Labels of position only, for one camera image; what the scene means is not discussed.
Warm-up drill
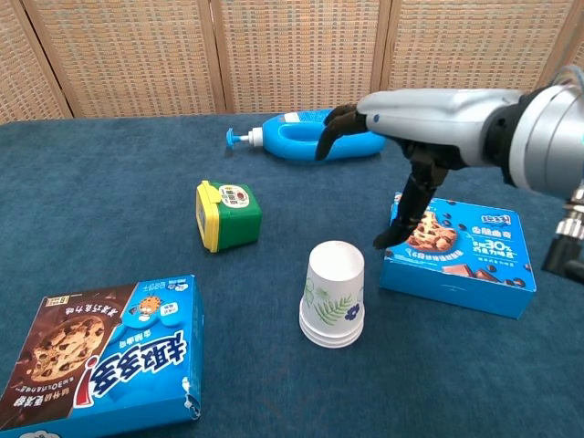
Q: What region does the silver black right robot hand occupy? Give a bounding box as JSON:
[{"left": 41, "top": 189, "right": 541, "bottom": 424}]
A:
[{"left": 314, "top": 89, "right": 521, "bottom": 250}]

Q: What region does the brown and blue cookie box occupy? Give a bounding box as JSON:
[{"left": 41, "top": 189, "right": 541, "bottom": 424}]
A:
[{"left": 0, "top": 274, "right": 205, "bottom": 438}]

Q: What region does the dark blue table cloth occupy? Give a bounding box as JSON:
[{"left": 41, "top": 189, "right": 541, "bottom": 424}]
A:
[{"left": 0, "top": 107, "right": 584, "bottom": 438}]

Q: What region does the green tub with yellow lid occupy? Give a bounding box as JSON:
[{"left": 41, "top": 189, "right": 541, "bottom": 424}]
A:
[{"left": 195, "top": 180, "right": 264, "bottom": 254}]

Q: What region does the blue pump detergent bottle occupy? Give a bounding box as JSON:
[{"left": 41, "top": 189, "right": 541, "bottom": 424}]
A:
[{"left": 225, "top": 108, "right": 388, "bottom": 162}]

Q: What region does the woven rattan folding screen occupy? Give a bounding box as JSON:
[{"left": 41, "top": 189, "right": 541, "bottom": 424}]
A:
[{"left": 0, "top": 0, "right": 584, "bottom": 125}]

